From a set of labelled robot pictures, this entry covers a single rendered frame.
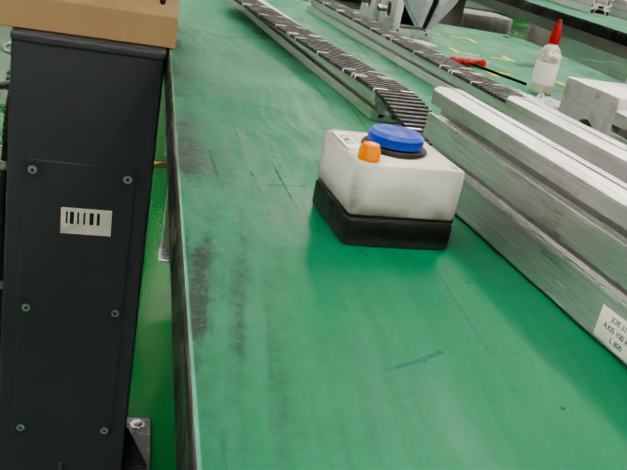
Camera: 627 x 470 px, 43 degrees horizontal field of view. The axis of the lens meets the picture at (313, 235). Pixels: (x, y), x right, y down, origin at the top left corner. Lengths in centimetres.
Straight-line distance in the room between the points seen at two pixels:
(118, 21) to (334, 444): 86
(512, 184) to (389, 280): 13
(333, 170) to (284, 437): 27
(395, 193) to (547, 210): 10
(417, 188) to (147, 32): 66
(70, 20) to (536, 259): 76
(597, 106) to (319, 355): 50
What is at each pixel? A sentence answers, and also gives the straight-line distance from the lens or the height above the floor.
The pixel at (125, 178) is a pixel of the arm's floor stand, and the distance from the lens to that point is 115.
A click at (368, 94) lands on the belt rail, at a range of 93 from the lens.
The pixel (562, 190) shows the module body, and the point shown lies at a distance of 55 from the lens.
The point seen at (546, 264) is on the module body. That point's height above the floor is 80.
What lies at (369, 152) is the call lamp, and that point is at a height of 85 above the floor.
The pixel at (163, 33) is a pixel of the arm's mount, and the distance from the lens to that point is 113.
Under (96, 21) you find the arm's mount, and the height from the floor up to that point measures 80.
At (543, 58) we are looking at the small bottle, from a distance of 134.
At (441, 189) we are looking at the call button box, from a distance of 55.
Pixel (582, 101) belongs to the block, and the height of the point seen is 86.
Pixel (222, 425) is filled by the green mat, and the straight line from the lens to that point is 35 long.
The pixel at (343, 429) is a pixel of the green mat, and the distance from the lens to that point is 36.
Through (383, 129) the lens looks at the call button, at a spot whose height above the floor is 85.
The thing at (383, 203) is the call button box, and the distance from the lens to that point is 54.
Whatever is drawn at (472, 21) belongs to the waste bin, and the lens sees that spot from 567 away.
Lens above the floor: 98
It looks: 22 degrees down
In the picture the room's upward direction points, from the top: 11 degrees clockwise
